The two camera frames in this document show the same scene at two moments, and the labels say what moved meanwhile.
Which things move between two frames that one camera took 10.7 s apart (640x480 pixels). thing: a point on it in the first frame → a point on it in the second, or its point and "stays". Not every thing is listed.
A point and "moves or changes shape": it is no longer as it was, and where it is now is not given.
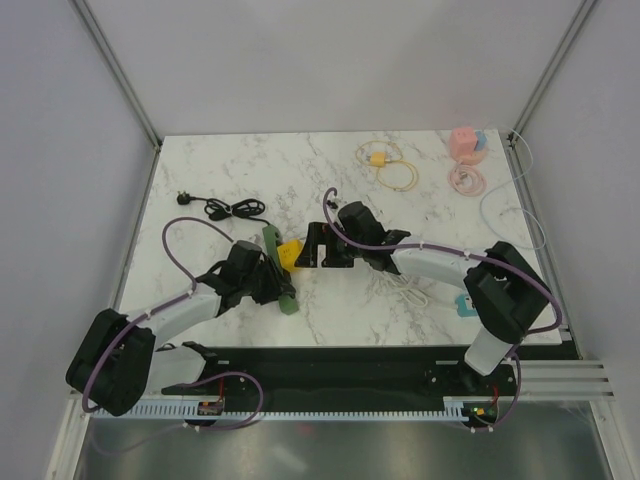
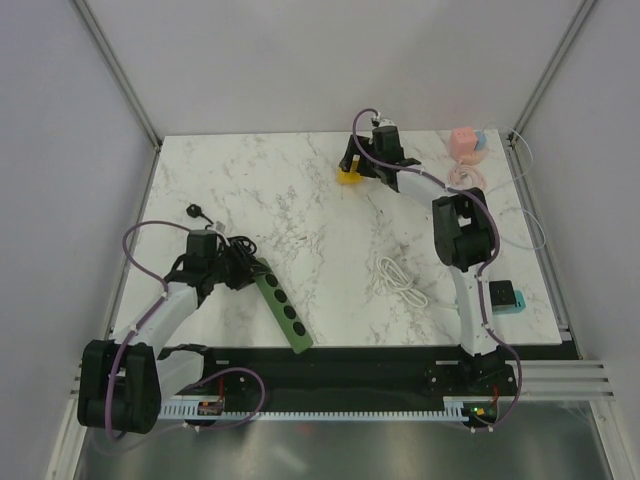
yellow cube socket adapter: (287, 252) → (351, 178)
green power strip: (274, 241) → (284, 314)
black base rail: (272, 375) stays
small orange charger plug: (377, 159) moves or changes shape
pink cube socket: (463, 141) stays
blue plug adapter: (481, 140) stays
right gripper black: (317, 234) → (346, 163)
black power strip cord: (242, 207) moves or changes shape
